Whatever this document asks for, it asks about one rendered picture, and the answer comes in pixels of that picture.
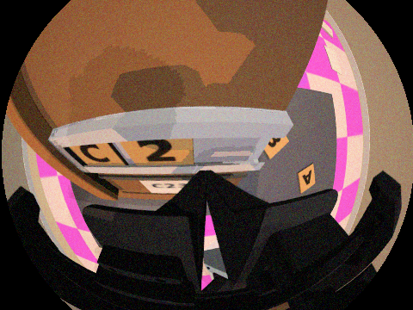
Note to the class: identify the cream paper label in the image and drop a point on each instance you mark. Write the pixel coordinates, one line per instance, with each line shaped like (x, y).
(166, 186)

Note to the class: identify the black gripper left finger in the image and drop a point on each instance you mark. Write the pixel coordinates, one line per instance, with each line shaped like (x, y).
(178, 228)

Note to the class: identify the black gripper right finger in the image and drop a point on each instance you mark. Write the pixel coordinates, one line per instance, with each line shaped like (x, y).
(243, 223)

